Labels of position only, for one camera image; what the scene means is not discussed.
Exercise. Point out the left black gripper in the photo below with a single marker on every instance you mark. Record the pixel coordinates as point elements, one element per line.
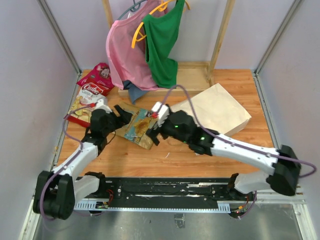
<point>123,119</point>

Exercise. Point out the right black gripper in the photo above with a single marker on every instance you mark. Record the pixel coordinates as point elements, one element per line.
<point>151,132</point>

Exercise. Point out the teal chips snack bag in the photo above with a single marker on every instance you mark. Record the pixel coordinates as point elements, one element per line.
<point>140,122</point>

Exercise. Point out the pink REAL snack bag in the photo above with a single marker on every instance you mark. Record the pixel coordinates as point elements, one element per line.
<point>99,80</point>

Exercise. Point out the red Chulpi snack bag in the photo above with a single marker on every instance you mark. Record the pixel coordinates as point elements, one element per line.
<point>90,92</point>

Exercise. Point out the beige paper bag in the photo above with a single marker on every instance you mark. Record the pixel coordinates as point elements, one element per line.
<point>217,110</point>

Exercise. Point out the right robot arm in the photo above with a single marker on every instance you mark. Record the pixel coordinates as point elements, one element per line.
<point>278,169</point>

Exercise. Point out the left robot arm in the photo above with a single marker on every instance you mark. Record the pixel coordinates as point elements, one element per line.
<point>59,190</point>

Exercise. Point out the blue cloth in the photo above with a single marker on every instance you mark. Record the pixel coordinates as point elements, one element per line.
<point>133,91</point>

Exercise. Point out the pink mesh shirt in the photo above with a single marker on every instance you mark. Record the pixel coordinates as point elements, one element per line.
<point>127,63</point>

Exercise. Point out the wooden clothes rack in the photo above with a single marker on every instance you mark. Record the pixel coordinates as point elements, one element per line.
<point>196,76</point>

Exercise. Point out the green tank top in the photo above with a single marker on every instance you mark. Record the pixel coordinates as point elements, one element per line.
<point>161,35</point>

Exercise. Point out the grey-blue clothes hanger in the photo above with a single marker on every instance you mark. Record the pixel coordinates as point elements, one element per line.
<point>133,8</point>

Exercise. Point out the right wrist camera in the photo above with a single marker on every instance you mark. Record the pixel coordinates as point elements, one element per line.
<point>160,111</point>

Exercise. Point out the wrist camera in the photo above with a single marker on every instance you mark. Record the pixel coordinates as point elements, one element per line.
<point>102,104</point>
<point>160,111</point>

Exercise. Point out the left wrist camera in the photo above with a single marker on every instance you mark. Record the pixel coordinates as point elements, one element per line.
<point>102,104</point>

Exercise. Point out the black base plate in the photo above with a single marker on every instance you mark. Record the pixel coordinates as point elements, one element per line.
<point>127,187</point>

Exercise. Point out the grey cable duct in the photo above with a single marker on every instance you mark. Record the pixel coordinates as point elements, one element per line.
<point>154,204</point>

